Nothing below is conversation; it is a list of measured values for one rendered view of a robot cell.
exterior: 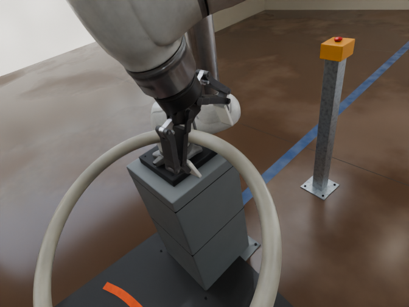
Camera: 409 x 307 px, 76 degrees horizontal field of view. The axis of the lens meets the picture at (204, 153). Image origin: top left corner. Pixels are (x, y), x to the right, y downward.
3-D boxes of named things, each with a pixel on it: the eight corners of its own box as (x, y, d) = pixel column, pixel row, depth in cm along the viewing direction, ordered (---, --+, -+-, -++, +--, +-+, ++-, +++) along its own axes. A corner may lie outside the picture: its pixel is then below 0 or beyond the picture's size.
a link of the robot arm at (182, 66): (109, 66, 36) (132, 95, 40) (156, 80, 31) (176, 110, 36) (147, 21, 38) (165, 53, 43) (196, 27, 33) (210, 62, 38)
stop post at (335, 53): (339, 185, 198) (368, 35, 132) (324, 200, 190) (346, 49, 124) (315, 173, 212) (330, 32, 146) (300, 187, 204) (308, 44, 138)
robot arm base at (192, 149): (145, 160, 126) (141, 151, 122) (180, 137, 136) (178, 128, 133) (167, 176, 114) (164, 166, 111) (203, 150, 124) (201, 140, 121)
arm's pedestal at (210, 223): (157, 252, 182) (112, 167, 133) (208, 208, 205) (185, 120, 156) (206, 305, 149) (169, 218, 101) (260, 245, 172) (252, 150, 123)
